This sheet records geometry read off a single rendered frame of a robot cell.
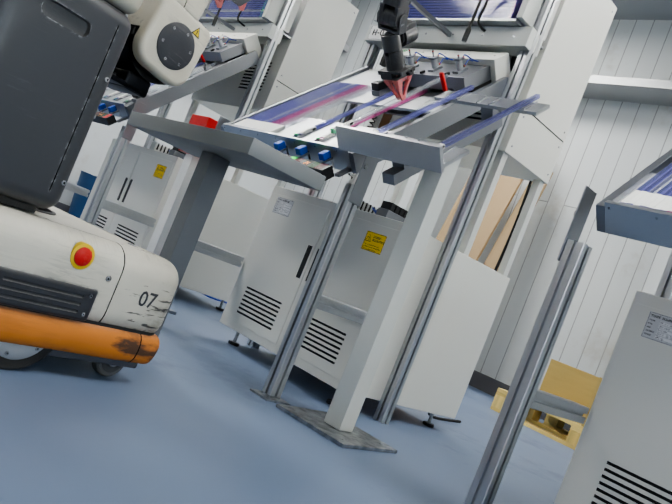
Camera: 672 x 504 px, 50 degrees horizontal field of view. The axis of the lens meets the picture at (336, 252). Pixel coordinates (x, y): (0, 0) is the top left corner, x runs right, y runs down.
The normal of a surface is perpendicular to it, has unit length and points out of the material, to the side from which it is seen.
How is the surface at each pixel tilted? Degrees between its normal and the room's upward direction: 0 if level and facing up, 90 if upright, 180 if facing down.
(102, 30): 90
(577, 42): 90
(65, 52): 90
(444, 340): 90
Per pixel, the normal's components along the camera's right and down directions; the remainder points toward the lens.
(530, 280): -0.66, -0.29
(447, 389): 0.65, 0.24
